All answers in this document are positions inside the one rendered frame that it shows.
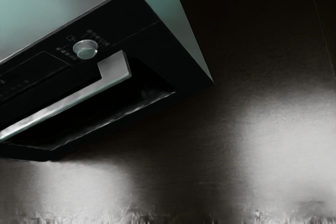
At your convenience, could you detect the black and silver oven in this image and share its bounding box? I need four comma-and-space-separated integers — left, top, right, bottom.
0, 0, 216, 162

